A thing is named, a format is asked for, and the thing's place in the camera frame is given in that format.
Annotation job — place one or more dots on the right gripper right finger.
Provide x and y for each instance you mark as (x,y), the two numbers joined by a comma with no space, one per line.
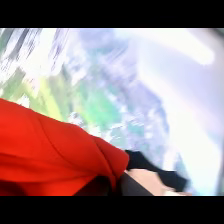
(133,187)

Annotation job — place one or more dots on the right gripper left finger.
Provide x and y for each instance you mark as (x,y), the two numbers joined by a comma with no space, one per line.
(96,188)

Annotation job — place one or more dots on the red T-shirt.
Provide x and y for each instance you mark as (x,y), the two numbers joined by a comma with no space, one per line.
(50,153)

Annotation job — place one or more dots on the black garment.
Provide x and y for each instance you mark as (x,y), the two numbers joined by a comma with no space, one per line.
(150,166)

